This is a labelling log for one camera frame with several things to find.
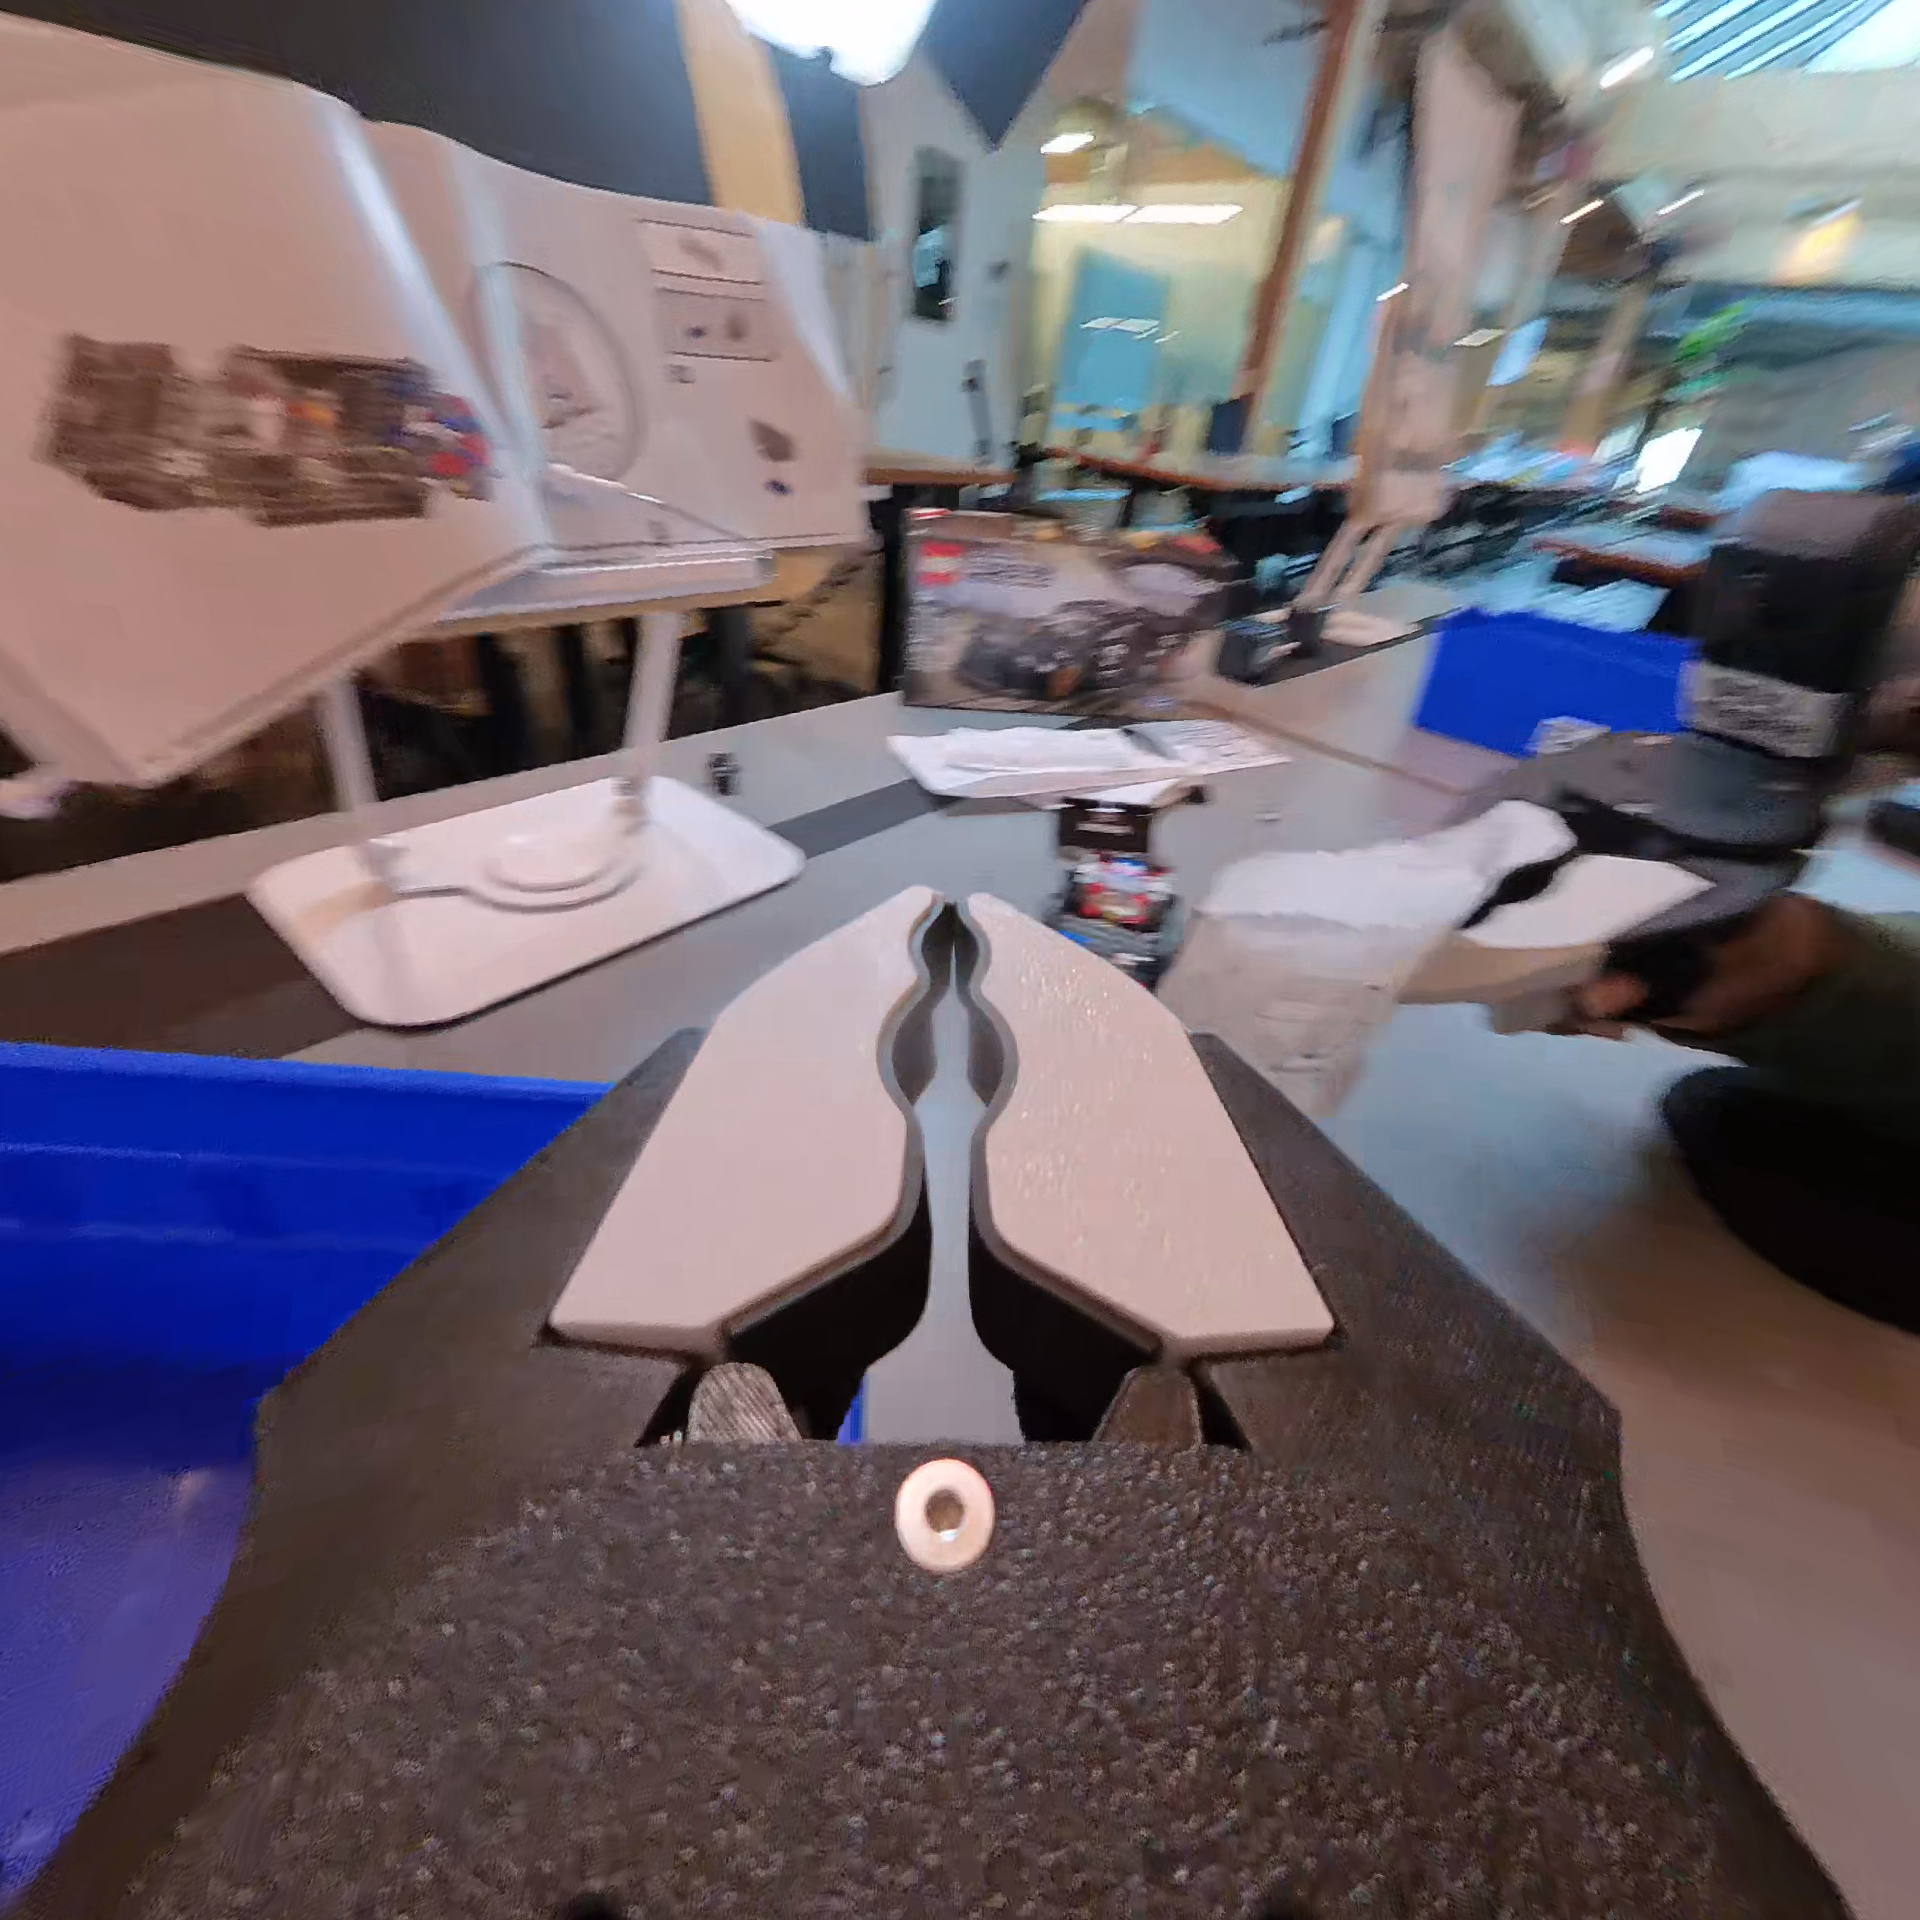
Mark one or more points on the bright studio light panel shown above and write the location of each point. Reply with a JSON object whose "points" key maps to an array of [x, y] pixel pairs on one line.
{"points": [[840, 31]]}

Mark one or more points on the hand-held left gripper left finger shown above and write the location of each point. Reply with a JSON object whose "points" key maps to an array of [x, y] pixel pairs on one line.
{"points": [[751, 1185]]}

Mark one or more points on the blue storage bin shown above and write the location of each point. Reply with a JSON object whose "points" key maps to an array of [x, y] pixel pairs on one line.
{"points": [[1544, 674]]}

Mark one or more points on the person's right hand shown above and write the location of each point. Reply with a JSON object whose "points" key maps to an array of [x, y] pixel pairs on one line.
{"points": [[1741, 975]]}

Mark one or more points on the lego car model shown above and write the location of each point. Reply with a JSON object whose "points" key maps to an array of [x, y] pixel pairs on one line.
{"points": [[1119, 909]]}

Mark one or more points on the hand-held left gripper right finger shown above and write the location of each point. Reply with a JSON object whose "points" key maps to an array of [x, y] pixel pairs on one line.
{"points": [[1140, 1185]]}

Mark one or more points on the white booklet stand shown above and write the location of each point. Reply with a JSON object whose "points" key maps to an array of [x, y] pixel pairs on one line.
{"points": [[570, 884]]}

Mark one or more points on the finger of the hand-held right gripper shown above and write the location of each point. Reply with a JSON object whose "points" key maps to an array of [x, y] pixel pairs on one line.
{"points": [[1574, 923], [1509, 848]]}

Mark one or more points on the person's right forearm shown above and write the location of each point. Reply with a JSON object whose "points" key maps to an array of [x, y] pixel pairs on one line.
{"points": [[1830, 1170]]}

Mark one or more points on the black backdrop panel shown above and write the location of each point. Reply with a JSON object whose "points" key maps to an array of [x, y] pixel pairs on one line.
{"points": [[450, 61]]}

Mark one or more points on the blue plastic bin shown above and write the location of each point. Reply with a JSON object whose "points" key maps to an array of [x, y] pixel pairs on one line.
{"points": [[180, 1201]]}

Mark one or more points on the lego instruction booklet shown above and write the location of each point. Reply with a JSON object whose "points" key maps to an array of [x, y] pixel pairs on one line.
{"points": [[271, 375]]}

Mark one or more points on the rounded plywood board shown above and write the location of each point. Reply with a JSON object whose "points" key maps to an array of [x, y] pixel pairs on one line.
{"points": [[742, 120]]}

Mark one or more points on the printed white paper bag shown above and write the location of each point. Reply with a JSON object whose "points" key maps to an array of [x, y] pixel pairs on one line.
{"points": [[1305, 960]]}

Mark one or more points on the small black clamp knob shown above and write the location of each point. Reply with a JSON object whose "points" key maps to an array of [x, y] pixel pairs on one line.
{"points": [[724, 772]]}

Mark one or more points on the wooden easel sign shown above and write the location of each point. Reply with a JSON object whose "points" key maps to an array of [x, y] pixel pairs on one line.
{"points": [[1424, 300]]}

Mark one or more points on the lego set box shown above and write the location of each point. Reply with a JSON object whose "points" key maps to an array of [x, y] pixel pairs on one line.
{"points": [[1050, 614]]}

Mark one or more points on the black stickered lego panel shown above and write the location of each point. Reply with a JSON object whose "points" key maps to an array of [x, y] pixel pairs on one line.
{"points": [[1107, 825]]}

